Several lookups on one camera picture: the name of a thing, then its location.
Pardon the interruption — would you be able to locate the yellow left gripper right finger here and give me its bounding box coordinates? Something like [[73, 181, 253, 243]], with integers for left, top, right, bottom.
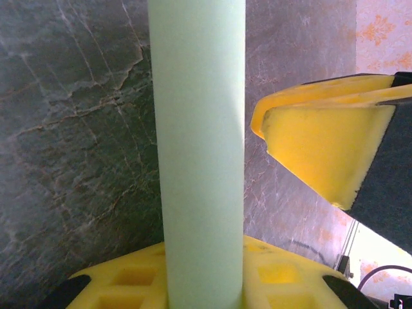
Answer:
[[241, 234, 382, 309]]

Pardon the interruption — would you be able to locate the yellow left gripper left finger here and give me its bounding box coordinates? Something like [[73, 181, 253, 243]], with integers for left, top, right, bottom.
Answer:
[[38, 241, 169, 309]]

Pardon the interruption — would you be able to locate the light green paper sheet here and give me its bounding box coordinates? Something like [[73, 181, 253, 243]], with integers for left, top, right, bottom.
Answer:
[[147, 0, 247, 309]]

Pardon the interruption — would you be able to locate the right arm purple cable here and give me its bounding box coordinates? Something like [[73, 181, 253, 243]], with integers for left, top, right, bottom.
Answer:
[[356, 264, 412, 292]]

